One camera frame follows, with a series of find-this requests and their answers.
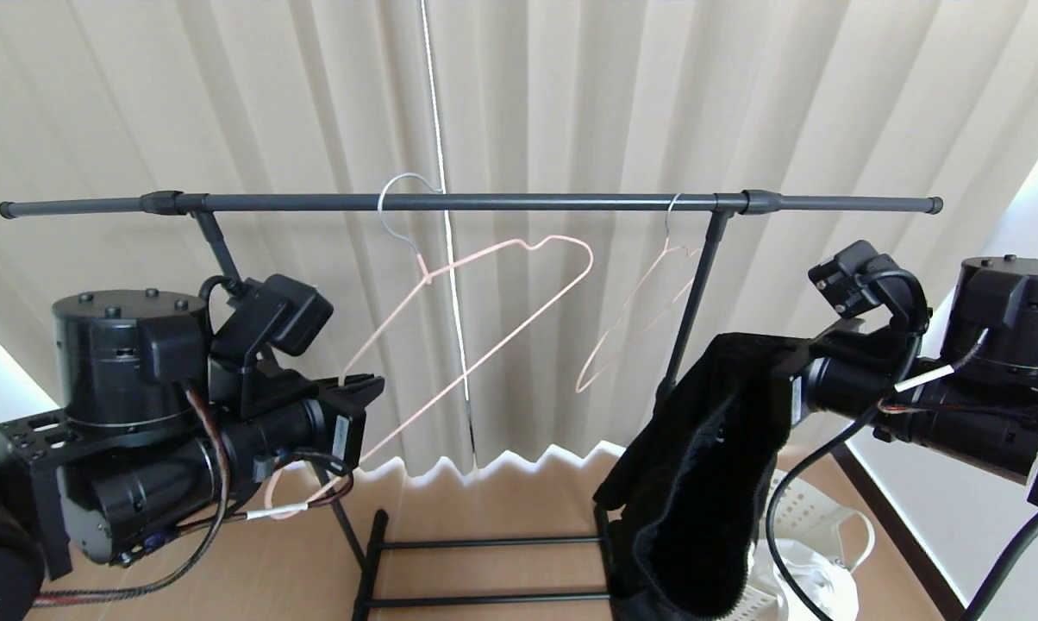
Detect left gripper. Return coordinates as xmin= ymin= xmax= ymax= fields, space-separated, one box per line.
xmin=222 ymin=373 xmax=386 ymax=511

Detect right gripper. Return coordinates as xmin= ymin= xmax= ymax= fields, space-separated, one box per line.
xmin=773 ymin=341 xmax=905 ymax=432

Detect black shorts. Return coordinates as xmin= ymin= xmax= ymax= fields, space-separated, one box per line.
xmin=594 ymin=332 xmax=817 ymax=621

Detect pink clothes hanger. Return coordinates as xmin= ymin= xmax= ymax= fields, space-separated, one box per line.
xmin=575 ymin=191 xmax=710 ymax=394
xmin=265 ymin=172 xmax=594 ymax=521

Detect white laundry basket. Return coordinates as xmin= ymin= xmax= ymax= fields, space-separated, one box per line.
xmin=743 ymin=470 xmax=876 ymax=621

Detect black clothes rack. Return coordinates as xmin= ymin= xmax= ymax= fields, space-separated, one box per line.
xmin=0 ymin=188 xmax=945 ymax=621

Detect white garment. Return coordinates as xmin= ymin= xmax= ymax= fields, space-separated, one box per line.
xmin=747 ymin=539 xmax=860 ymax=621

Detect beige curtain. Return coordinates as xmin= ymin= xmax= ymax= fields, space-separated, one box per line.
xmin=0 ymin=0 xmax=1038 ymax=475

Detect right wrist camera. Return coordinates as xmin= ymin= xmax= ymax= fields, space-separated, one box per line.
xmin=808 ymin=240 xmax=895 ymax=356

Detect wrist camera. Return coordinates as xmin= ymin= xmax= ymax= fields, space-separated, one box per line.
xmin=209 ymin=274 xmax=335 ymax=419
xmin=808 ymin=240 xmax=895 ymax=356

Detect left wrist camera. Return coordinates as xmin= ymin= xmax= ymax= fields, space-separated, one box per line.
xmin=209 ymin=274 xmax=335 ymax=419

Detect black cable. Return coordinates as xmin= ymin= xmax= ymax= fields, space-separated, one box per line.
xmin=963 ymin=496 xmax=1038 ymax=621
xmin=765 ymin=267 xmax=931 ymax=621

